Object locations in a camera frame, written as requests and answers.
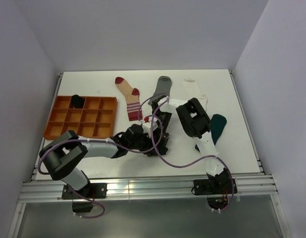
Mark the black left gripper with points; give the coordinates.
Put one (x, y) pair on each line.
(145, 136)

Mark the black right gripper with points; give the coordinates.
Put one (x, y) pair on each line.
(164, 141)

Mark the teal christmas sock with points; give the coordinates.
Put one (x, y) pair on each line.
(216, 125)

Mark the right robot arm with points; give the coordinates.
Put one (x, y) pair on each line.
(197, 125)

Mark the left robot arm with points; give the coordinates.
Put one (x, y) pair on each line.
(62, 156)

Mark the orange compartment tray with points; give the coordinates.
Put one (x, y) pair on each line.
(95, 120)

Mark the beige red striped sock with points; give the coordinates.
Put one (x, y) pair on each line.
(132, 98)

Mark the grey sock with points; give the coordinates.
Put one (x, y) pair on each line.
(163, 87)

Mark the white sock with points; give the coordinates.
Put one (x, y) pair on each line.
(193, 90)

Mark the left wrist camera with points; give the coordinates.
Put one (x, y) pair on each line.
(149, 125)

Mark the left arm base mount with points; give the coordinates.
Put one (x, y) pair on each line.
(84, 200)

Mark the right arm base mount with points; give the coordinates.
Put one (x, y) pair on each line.
(217, 195)

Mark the aluminium table frame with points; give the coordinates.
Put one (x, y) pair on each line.
(154, 207)

